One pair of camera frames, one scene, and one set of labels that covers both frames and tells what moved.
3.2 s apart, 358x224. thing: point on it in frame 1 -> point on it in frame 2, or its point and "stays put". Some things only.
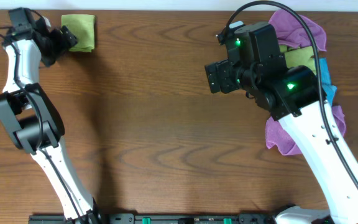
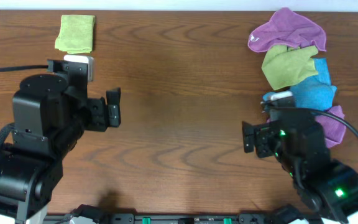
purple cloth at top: x=291 y=30 stays put
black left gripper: x=63 y=45 -> x=104 y=112
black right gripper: x=222 y=68 -> x=261 y=134
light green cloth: x=82 y=27 stays put
